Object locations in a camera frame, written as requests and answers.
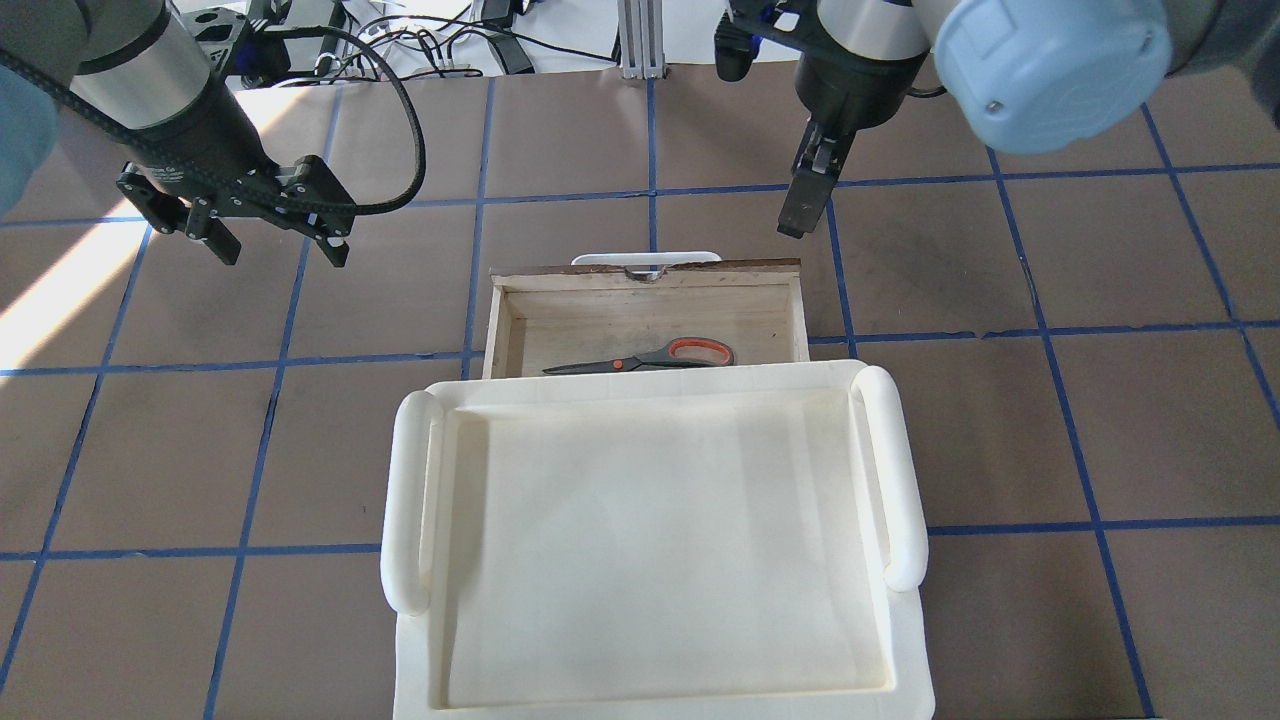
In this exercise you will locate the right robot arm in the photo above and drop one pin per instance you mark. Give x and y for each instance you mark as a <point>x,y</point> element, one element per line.
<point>1030,76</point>

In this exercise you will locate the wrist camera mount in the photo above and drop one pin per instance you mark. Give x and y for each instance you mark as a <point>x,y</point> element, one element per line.
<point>237,43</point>
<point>747,26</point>

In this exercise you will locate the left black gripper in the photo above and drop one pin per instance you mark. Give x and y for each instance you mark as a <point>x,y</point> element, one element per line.
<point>203,136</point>

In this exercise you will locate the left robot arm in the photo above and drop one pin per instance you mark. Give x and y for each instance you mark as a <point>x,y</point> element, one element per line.
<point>155,81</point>

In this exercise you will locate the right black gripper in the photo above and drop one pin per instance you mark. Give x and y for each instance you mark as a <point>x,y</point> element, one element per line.
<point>853,97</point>

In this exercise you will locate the open wooden drawer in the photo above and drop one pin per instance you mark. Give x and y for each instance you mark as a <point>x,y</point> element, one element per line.
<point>554,315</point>

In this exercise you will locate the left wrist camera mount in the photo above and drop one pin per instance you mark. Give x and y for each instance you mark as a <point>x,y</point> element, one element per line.
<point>237,43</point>

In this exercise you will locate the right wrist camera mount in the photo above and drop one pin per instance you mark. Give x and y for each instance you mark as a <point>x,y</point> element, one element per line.
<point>747,26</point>

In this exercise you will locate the white plastic tray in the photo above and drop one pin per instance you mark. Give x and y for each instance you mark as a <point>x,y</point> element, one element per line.
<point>737,543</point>

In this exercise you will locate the white drawer handle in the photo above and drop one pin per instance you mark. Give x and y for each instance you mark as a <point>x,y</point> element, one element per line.
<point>646,258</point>

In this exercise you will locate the black orange scissors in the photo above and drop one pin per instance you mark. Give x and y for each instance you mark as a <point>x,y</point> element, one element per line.
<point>680,353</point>

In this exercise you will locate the aluminium frame post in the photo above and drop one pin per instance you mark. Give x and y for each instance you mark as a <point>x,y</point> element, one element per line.
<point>640,38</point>

